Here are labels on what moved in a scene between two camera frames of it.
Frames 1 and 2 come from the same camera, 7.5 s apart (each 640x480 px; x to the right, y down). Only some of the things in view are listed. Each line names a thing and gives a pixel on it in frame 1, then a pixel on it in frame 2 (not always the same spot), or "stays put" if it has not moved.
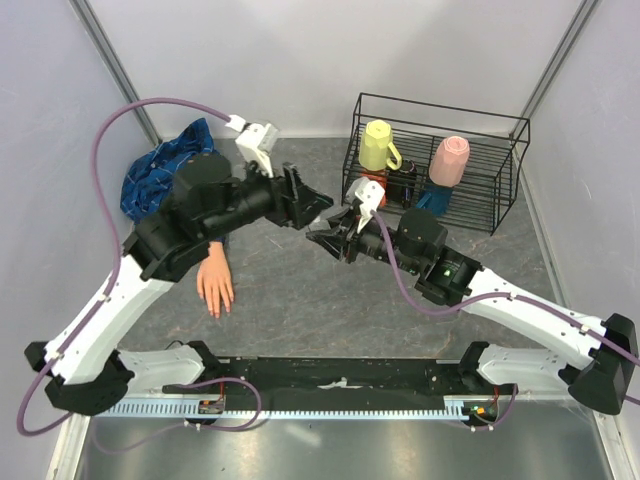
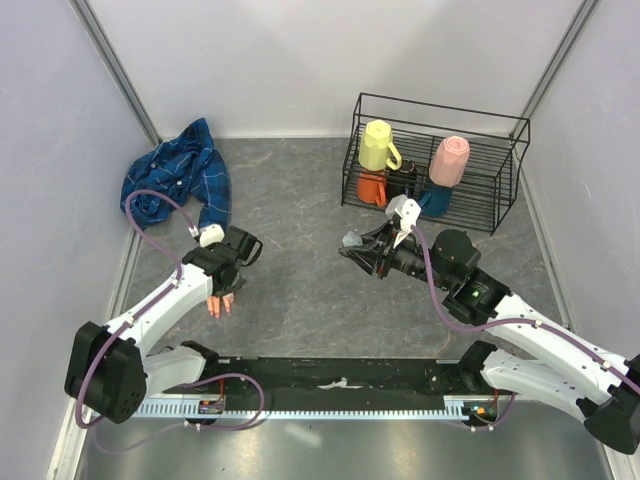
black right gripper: x=338 y=241 → x=367 y=257
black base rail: x=337 y=382 stays put
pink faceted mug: x=448 y=161 stays put
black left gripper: x=296 y=204 → x=236 y=287
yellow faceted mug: x=374 y=145 stays put
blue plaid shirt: x=148 y=179 stays put
